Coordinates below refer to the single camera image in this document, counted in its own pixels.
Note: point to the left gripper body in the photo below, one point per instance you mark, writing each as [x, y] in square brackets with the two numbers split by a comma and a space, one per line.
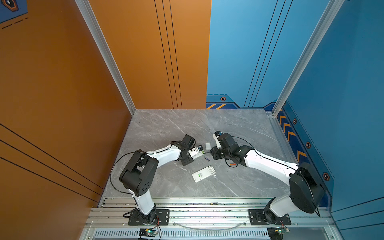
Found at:
[188, 154]

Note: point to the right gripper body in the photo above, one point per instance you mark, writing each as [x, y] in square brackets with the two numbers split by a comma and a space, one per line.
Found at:
[219, 153]

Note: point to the white TCL remote control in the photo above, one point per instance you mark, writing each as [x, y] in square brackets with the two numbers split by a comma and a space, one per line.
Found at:
[203, 174]

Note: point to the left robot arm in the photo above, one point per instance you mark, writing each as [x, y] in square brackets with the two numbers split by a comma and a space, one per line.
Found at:
[138, 175]

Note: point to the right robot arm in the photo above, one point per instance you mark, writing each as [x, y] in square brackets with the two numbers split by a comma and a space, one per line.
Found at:
[306, 187]

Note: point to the left green circuit board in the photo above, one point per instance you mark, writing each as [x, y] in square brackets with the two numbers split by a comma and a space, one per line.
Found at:
[149, 234]

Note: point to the green circuit board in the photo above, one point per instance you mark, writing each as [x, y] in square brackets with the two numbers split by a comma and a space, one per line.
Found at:
[277, 233]
[149, 234]

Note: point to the right green circuit board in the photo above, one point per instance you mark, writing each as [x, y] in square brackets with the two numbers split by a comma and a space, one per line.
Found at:
[277, 233]

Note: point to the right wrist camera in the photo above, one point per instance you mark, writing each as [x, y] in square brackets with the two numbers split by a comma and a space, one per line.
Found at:
[216, 135]

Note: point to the aluminium rail frame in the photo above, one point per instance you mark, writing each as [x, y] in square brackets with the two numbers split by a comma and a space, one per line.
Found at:
[204, 219]

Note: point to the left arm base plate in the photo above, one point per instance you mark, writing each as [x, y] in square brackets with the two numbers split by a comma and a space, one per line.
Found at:
[155, 217]

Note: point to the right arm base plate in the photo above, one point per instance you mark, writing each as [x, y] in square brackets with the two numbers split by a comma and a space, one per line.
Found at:
[260, 217]

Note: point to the left aluminium corner post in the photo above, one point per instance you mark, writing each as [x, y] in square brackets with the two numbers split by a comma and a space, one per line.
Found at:
[101, 42]

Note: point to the aluminium corner post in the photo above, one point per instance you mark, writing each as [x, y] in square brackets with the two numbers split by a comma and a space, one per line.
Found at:
[318, 34]
[101, 42]

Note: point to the right aluminium corner post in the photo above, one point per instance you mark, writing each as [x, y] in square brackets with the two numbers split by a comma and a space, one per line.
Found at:
[318, 34]

